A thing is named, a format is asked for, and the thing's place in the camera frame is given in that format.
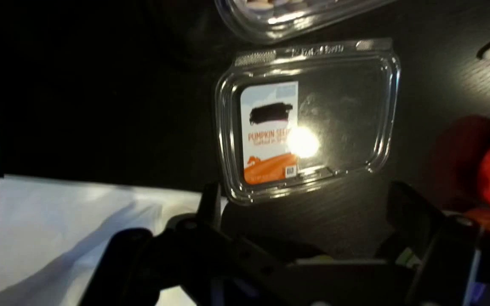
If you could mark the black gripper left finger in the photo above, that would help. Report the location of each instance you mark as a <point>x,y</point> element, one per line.
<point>212,207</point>

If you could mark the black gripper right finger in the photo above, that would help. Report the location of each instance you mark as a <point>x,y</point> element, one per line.
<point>433,239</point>

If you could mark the white paper napkin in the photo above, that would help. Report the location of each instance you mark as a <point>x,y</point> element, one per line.
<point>59,227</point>

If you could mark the clear plastic food container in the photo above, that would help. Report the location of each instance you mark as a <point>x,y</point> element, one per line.
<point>336,113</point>

